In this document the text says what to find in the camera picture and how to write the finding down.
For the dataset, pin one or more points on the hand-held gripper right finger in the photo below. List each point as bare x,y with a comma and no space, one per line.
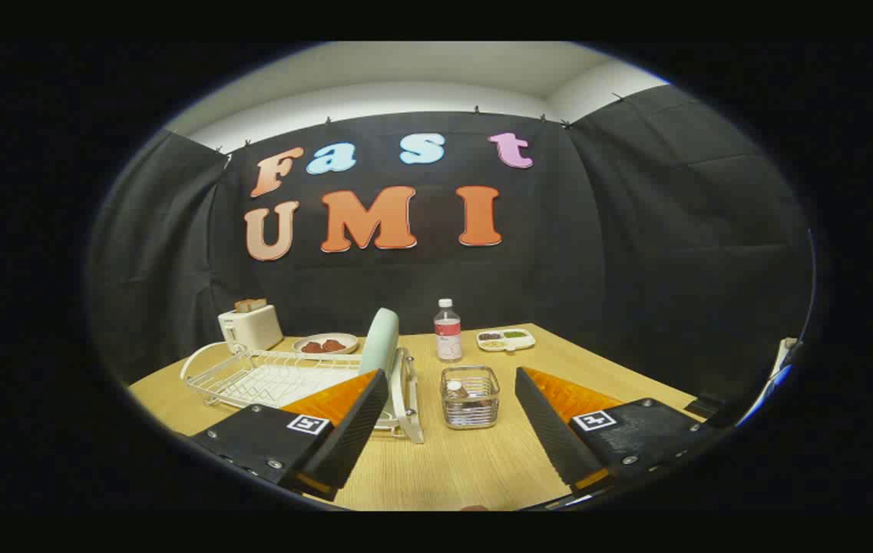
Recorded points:
551,438

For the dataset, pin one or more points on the black backdrop cloth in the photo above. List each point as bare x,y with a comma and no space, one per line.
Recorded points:
597,261

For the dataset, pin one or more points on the clear bottle with red label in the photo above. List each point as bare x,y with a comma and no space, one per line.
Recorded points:
448,334

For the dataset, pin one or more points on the red meat piece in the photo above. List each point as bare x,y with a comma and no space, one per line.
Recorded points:
312,347
333,346

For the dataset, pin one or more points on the white divided snack tray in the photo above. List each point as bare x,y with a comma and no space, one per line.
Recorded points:
507,341

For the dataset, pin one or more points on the black table edge block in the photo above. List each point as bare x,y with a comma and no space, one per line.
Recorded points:
705,405

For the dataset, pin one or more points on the pale green plate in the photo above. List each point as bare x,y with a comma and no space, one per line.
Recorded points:
380,342

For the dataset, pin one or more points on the beige plate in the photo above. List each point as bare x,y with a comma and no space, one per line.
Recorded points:
348,339

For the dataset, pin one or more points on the white toaster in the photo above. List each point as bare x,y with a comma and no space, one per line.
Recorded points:
256,329

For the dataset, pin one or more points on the toast slices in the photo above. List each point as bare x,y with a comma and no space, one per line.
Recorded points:
250,305

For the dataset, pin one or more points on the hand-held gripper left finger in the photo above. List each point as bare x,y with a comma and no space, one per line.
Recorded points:
352,430

